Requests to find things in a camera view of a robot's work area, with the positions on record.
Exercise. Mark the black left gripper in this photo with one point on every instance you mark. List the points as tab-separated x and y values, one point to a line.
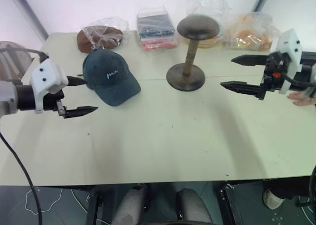
51	102

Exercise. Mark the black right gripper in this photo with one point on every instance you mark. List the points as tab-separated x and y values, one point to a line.
272	80

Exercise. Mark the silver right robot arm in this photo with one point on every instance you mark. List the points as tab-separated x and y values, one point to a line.
306	73

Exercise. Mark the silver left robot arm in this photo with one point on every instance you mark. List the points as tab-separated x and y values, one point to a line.
10	96

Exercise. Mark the wooden mushroom hat stand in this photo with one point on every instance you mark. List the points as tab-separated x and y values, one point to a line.
188	62

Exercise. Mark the brown cap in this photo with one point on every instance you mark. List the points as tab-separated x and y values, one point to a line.
98	37

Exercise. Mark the bystander bare hand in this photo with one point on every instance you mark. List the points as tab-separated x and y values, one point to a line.
303	99

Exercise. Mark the dark teal baseball cap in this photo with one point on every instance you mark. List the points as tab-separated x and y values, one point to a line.
108	79

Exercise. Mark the bag of orange items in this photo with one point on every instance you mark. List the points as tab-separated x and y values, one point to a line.
249	35

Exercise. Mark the brown chair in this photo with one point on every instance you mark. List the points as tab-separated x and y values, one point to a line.
13	62

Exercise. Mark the empty clear plastic bag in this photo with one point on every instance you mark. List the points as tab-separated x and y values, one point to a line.
207	3

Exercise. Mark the stacked caps in plastic bag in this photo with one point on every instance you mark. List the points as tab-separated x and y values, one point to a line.
155	30

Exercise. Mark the bystander white shoe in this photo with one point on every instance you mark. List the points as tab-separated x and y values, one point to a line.
272	199

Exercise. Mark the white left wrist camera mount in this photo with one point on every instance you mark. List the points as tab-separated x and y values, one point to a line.
47	74

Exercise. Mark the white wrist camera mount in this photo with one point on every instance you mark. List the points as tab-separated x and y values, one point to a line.
291	45
47	74

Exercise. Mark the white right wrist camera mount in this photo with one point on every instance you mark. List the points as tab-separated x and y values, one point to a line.
291	45

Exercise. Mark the black table leg frame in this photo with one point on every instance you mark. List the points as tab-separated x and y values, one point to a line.
233	205
95	205

